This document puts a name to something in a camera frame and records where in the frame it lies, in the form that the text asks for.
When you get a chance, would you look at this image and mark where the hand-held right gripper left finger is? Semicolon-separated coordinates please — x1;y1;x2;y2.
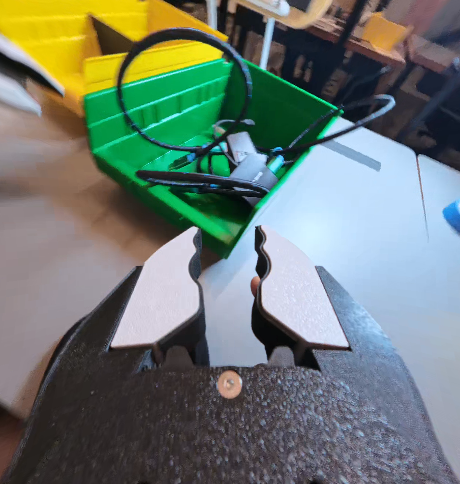
111;226;208;357

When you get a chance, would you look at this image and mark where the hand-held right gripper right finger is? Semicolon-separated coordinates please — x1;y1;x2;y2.
252;225;351;357

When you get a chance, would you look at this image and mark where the black HDMI cable green plug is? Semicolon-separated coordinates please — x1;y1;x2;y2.
136;94;397;199

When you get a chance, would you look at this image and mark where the green plastic bin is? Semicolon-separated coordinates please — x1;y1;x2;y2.
84;58;343;258

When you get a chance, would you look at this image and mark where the black HDMI switch box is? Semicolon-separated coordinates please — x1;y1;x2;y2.
215;131;282;203

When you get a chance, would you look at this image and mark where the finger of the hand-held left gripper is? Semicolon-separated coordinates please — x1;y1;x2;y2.
0;25;66;97
0;67;43;118

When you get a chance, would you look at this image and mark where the grey tape strip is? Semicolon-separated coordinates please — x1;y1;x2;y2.
319;139;382;171

